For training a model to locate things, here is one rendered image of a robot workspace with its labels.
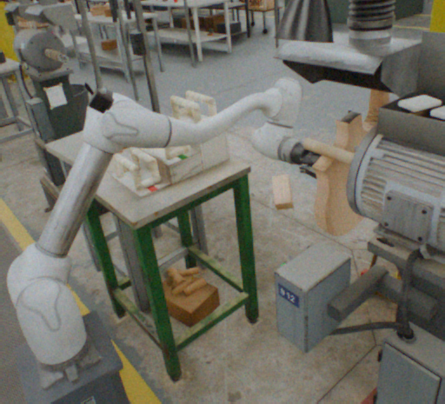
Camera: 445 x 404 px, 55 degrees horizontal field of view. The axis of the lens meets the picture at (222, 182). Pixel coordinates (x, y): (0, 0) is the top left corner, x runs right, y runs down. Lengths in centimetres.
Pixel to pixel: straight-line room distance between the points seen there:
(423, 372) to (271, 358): 124
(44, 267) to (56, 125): 197
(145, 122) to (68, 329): 63
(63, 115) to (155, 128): 211
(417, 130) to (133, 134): 72
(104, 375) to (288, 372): 103
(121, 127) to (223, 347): 142
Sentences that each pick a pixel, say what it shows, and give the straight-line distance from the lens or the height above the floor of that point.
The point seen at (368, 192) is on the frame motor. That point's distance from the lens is 102.
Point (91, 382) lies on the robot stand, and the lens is 144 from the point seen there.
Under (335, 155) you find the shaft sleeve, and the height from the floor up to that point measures 125.
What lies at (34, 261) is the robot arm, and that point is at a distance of 148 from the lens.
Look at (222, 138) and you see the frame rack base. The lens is 186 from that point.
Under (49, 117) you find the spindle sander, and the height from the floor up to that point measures 81.
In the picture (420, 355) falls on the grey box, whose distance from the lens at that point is 113.
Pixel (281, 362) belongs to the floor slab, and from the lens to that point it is 225.
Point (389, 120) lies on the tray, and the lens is 99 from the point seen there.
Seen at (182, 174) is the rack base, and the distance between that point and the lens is 179.
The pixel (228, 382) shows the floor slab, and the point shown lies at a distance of 220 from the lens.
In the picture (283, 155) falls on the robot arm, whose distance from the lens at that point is 152.
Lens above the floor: 178
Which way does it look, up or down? 29 degrees down
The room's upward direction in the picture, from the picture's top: 6 degrees counter-clockwise
